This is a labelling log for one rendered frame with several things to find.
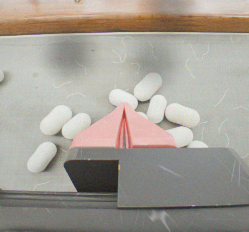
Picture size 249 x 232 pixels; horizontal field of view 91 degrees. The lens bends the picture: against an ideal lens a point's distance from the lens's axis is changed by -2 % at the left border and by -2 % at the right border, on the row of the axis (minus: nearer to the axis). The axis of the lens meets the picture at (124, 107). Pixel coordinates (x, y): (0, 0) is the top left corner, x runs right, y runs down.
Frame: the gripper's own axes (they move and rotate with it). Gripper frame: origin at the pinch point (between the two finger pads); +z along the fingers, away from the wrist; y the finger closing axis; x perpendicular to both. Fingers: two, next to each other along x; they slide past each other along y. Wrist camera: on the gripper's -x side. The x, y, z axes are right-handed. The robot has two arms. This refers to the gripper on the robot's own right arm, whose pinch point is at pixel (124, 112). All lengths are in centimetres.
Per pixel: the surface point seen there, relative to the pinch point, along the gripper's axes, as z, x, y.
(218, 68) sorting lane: 6.1, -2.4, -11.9
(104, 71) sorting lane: 5.6, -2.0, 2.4
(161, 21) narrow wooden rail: 9.1, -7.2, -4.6
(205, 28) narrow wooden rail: 9.8, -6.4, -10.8
